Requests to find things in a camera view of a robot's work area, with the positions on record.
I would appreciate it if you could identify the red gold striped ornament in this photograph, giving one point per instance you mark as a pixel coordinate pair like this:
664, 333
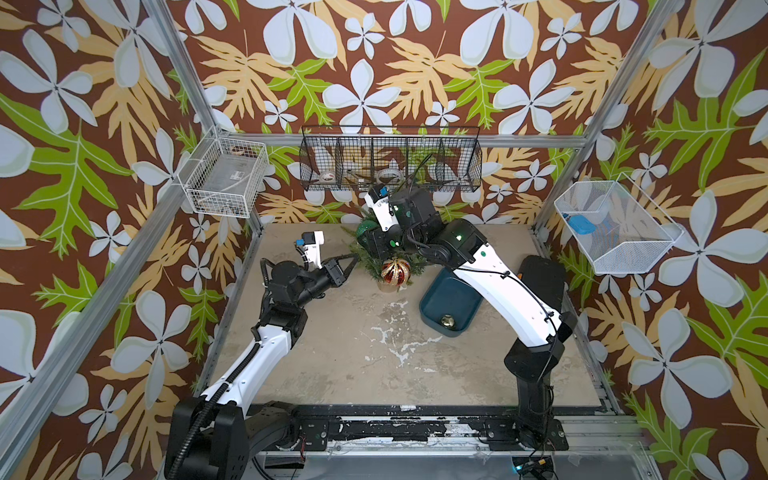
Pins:
396, 272

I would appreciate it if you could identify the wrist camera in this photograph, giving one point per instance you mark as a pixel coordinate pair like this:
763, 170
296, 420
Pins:
377, 200
309, 248

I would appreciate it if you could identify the white wire basket left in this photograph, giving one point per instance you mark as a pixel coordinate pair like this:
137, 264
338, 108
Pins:
222, 176

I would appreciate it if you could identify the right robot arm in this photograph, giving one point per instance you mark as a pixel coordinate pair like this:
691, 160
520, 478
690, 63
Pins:
407, 221

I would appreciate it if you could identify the electronics board with cables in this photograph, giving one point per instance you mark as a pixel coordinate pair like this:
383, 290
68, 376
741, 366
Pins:
539, 468

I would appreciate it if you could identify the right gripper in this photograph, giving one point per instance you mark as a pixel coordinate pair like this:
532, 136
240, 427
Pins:
377, 244

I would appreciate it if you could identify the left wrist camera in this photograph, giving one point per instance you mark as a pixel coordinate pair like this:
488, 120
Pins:
309, 248

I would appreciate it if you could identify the white mesh basket right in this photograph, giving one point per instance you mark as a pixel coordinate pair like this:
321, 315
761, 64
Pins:
633, 232

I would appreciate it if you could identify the small green christmas tree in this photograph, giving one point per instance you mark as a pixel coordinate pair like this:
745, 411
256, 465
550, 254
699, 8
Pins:
373, 265

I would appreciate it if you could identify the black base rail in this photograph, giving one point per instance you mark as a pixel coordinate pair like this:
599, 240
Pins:
312, 428

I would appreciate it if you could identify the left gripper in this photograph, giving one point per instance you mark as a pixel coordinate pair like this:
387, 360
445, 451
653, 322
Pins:
334, 276

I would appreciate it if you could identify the teal plastic bin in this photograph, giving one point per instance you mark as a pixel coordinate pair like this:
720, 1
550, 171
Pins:
448, 294

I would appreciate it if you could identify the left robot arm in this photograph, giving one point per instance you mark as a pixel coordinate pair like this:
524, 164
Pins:
216, 434

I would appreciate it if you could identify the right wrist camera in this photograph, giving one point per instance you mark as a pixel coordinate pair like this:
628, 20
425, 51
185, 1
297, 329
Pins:
377, 200

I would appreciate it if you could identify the black wire basket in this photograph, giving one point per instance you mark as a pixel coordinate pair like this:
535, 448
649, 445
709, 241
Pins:
359, 157

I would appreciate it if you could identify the blue object in basket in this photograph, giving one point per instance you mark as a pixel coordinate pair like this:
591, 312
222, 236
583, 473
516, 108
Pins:
580, 225

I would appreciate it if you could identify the green glitter ball ornament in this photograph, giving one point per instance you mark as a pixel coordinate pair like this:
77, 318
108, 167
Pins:
366, 226

